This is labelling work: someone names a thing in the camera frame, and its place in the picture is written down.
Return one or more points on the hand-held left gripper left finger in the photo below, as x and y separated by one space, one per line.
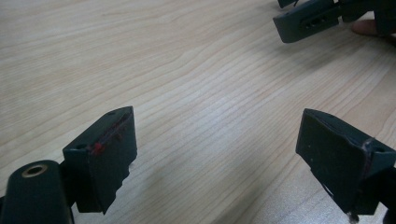
109 161

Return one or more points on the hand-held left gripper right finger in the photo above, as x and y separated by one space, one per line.
336 155

